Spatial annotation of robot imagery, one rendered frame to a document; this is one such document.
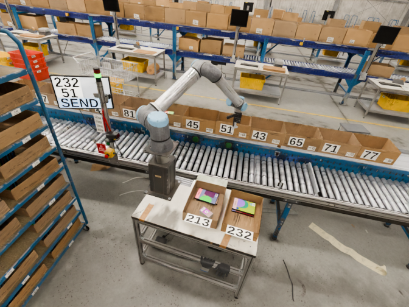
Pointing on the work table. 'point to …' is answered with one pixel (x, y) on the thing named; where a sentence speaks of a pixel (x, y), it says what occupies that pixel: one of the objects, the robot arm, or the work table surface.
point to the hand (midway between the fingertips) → (232, 128)
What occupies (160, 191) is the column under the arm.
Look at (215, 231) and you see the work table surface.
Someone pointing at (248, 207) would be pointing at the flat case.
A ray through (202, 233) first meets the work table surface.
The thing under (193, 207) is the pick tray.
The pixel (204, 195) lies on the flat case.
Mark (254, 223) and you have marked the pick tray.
